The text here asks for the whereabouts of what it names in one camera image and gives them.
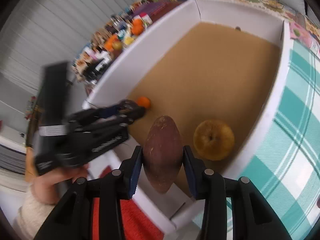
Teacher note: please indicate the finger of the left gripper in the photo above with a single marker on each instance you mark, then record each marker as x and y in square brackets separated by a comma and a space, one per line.
[103, 112]
[115, 122]

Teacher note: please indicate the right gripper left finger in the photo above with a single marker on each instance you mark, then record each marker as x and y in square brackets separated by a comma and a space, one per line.
[72, 217]

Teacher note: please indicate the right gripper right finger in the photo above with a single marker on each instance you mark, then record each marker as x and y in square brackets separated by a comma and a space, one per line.
[252, 216]

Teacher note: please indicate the bright orange tangerine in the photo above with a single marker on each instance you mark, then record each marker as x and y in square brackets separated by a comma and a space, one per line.
[143, 102]

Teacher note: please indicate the brown sweet potato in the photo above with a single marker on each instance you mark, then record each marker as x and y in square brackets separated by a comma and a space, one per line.
[162, 153]

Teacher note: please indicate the left hand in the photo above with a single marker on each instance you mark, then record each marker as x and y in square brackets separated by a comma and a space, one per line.
[44, 187]

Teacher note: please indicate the red clothing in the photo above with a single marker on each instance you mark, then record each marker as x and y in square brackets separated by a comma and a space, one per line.
[136, 224]

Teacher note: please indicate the teal plaid tablecloth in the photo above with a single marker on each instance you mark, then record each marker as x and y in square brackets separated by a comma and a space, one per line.
[285, 167]

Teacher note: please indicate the fruit tray on side table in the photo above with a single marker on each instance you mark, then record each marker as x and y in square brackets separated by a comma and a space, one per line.
[106, 45]

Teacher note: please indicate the white cardboard box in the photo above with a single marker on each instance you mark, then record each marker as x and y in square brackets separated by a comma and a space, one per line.
[204, 59]

